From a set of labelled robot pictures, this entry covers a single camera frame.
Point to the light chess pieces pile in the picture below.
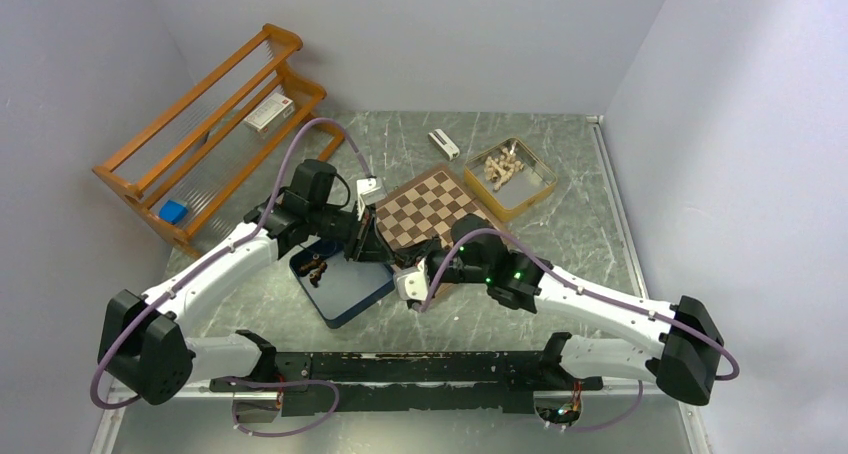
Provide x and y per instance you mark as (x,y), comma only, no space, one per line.
(501,168)

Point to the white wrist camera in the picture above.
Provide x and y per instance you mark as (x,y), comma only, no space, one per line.
(370,191)
(412,283)

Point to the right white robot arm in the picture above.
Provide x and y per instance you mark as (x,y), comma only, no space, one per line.
(675,345)

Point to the white power bank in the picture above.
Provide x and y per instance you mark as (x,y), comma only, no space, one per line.
(444,143)

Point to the orange wooden rack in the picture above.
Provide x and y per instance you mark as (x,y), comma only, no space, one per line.
(199,151)

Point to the blue metal tin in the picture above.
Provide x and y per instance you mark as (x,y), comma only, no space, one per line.
(347,288)

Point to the gold metal tin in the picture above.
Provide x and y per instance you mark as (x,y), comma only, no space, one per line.
(526,189)

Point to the white cardboard box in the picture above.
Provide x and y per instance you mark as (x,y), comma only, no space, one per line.
(275,107)

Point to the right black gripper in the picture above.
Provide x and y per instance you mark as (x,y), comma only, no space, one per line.
(420,250)

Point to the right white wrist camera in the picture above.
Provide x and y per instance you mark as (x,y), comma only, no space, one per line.
(412,283)

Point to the wooden chess board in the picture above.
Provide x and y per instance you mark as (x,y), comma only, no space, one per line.
(427,207)

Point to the blue plastic case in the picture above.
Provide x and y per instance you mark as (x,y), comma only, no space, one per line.
(173,211)

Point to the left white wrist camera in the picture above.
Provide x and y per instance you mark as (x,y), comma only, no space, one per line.
(370,191)

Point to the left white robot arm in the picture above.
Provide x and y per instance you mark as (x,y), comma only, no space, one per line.
(143,343)

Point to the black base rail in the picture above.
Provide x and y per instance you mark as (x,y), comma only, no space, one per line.
(386,382)

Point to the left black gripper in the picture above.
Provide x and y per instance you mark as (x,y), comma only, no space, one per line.
(351,245)

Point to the aluminium frame rail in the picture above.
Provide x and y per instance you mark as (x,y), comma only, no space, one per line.
(143,346)

